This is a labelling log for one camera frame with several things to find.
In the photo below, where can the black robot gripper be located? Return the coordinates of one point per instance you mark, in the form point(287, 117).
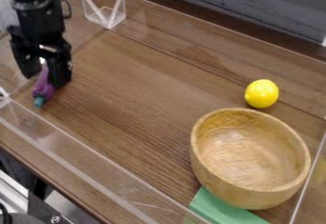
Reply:
point(38, 37)

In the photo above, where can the purple toy eggplant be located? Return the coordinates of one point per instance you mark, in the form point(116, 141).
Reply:
point(45, 89)

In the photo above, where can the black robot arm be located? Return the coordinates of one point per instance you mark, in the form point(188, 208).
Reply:
point(38, 38)

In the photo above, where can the brown wooden bowl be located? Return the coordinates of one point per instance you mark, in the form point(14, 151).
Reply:
point(249, 158)

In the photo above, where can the black metal stand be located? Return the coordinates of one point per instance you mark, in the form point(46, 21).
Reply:
point(21, 206)

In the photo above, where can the yellow toy lemon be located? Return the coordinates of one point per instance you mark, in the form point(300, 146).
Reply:
point(263, 94)

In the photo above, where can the green cloth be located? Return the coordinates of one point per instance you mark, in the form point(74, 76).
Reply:
point(218, 212)

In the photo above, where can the clear acrylic corner bracket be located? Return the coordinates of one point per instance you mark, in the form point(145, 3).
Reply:
point(108, 17)

